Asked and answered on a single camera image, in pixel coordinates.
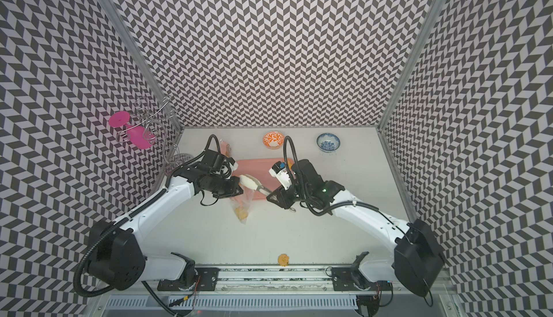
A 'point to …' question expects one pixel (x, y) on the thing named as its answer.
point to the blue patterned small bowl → (327, 143)
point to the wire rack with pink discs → (147, 124)
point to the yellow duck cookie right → (240, 213)
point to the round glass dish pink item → (176, 161)
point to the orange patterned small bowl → (273, 140)
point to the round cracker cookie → (283, 259)
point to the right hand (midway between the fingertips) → (273, 199)
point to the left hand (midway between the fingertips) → (242, 193)
